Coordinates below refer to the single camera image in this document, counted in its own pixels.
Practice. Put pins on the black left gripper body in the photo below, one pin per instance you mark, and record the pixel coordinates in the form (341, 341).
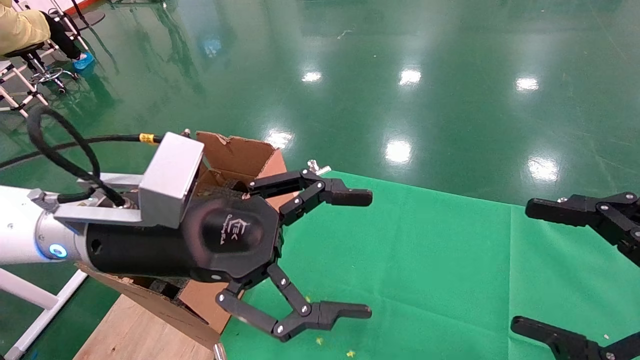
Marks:
(150, 247)

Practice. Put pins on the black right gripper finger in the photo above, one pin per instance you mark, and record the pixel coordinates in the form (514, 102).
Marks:
(575, 347)
(600, 212)

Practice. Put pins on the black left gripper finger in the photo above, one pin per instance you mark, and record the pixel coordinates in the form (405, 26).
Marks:
(325, 315)
(330, 192)

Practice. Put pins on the large open cardboard carton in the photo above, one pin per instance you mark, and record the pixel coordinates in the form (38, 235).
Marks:
(235, 150)

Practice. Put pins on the green table cloth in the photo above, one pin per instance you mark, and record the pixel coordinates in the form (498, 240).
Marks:
(440, 275)

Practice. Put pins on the white pipe rack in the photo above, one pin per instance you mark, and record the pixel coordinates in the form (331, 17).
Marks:
(37, 93)

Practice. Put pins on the blue shoe cover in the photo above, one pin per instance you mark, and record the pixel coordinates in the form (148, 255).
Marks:
(83, 61)

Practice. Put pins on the black stool chrome base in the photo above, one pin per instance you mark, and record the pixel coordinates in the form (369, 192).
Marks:
(25, 50)

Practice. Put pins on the black round stand base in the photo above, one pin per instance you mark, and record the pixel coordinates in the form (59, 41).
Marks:
(90, 19)

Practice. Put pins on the seated person yellow jacket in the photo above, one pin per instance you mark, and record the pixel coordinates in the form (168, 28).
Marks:
(20, 25)

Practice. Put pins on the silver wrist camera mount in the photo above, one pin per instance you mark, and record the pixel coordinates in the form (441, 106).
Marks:
(170, 175)

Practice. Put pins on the white tube table frame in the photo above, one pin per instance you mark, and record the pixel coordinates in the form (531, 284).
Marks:
(30, 295)

